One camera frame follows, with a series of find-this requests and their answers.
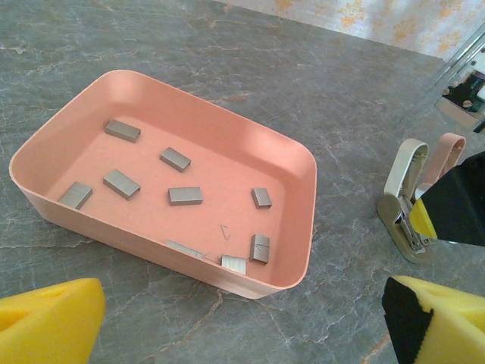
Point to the beige stapler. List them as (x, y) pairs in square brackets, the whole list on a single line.
[(390, 206)]

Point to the short broken staple block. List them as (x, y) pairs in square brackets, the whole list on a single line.
[(234, 264)]

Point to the loose bent staple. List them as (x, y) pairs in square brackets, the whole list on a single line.
[(224, 233)]

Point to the grey staple block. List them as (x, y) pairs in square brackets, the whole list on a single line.
[(261, 198), (184, 196), (76, 194), (122, 130), (121, 183), (260, 247), (175, 159)]

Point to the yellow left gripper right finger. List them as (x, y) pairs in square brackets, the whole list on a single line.
[(454, 333)]

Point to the pink stapler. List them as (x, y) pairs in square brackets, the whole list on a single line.
[(441, 155)]

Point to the aluminium frame post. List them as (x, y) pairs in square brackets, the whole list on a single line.
[(468, 49)]

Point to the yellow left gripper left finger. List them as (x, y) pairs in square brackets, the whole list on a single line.
[(45, 330)]

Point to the thin grey staple strip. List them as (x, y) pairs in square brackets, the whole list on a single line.
[(182, 246)]

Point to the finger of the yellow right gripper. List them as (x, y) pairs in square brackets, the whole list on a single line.
[(454, 204)]

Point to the pink plastic tray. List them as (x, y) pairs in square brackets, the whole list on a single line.
[(212, 223)]

